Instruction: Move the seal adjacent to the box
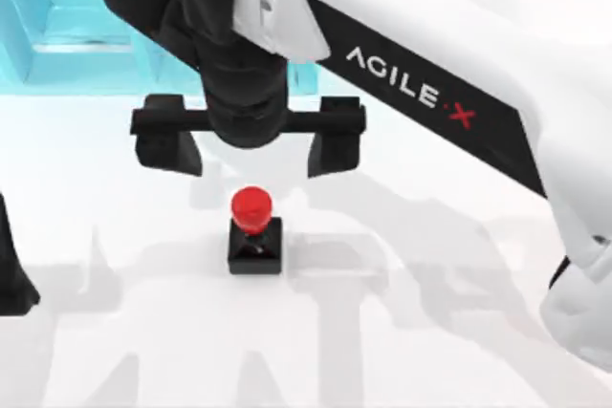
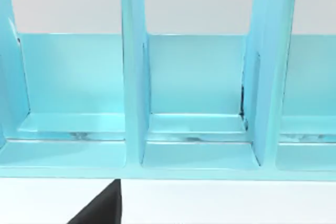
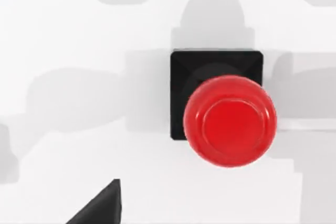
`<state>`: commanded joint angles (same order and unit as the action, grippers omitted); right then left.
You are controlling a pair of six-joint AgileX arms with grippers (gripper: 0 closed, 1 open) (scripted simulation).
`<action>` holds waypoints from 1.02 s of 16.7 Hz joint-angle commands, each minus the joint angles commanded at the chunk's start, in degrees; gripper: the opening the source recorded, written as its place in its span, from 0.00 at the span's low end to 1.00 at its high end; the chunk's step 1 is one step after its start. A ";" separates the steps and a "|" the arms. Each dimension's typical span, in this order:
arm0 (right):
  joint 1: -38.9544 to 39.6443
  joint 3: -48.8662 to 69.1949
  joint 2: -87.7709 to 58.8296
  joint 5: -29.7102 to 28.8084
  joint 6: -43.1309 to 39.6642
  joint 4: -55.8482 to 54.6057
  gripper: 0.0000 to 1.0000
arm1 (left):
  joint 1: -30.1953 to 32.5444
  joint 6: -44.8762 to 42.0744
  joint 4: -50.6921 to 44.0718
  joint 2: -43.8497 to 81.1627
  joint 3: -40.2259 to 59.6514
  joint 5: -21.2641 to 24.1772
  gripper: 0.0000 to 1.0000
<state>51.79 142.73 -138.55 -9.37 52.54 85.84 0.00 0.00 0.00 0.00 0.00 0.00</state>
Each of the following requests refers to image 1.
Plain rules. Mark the light blue rack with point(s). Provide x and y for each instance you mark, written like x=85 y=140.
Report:
x=72 y=26

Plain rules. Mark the red and black stamp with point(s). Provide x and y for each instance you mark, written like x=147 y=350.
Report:
x=254 y=245

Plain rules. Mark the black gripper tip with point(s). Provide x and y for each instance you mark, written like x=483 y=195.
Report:
x=14 y=274

